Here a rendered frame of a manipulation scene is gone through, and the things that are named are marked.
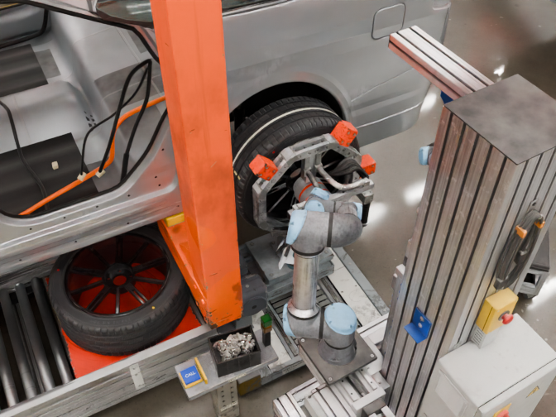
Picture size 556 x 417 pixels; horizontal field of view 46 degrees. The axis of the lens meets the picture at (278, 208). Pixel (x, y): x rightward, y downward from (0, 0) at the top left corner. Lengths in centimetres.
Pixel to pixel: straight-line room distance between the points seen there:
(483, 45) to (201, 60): 406
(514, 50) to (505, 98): 410
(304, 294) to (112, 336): 113
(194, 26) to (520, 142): 92
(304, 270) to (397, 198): 211
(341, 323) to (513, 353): 58
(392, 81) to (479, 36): 270
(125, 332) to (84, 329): 18
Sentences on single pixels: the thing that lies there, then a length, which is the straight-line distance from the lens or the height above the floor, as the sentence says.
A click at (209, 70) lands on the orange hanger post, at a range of 199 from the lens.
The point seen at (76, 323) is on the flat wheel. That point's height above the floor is 50.
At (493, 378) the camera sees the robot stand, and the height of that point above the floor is 123.
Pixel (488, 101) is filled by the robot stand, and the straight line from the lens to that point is 168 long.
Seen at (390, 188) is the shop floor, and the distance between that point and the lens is 429.
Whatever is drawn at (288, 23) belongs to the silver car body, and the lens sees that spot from 273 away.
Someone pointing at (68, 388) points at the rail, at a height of 39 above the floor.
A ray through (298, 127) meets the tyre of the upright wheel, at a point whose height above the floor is 118.
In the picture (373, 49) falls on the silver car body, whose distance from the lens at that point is 306.
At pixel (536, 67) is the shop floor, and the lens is 565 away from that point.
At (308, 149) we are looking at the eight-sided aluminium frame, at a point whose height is 112.
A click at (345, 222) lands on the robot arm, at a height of 145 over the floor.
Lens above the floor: 301
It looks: 47 degrees down
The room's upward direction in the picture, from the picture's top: straight up
